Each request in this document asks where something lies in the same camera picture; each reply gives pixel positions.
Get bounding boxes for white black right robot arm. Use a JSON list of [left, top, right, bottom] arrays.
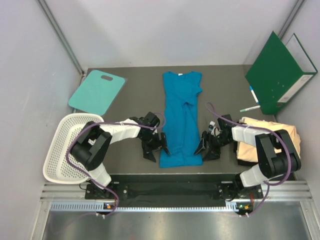
[[194, 114, 302, 198]]

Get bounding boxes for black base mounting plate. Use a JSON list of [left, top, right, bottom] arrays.
[[84, 181, 263, 207]]

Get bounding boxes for white blue marker pen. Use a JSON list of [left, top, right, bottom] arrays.
[[249, 85, 259, 104]]

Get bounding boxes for aluminium frame rail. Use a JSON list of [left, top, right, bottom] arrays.
[[35, 0, 85, 76]]

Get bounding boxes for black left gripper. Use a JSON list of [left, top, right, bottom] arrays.
[[139, 131, 169, 163]]

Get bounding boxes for black t shirt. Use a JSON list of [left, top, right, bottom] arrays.
[[233, 143, 258, 167]]

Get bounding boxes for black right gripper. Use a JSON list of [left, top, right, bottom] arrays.
[[194, 131, 234, 162]]

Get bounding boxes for teal cutting board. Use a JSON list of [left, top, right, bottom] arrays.
[[68, 69, 127, 116]]

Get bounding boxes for cream t shirt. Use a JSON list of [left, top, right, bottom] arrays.
[[236, 116, 302, 163]]

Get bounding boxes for white perforated plastic basket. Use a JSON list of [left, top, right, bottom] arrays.
[[42, 113, 103, 185]]

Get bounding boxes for grey slotted cable duct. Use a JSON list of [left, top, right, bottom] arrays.
[[50, 201, 249, 213]]

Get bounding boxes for blue t shirt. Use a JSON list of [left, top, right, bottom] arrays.
[[159, 71, 203, 168]]

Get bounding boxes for green lever arch binder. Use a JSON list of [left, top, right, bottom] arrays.
[[245, 32, 318, 115]]

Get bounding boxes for white green marker pen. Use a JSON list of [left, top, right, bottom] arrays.
[[239, 105, 261, 113]]

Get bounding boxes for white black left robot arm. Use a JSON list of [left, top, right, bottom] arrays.
[[65, 112, 170, 199]]

